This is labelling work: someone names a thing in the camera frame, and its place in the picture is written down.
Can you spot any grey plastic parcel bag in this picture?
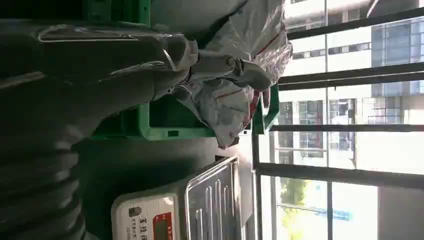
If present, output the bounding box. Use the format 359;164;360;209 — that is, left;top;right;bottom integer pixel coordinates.
150;0;294;150

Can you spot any green plastic crate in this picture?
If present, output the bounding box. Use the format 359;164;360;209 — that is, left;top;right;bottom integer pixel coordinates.
82;0;281;141

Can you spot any white electronic weighing scale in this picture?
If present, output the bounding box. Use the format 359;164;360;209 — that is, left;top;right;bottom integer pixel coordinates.
110;156;254;240

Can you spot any ribbed grey left arm sleeve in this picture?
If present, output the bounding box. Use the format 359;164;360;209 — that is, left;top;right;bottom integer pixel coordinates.
0;130;100;240

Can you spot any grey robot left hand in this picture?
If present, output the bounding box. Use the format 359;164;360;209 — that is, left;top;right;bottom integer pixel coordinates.
0;19;273;147

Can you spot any dark window railing frame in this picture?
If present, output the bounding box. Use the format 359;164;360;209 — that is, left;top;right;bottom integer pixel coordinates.
251;6;424;240

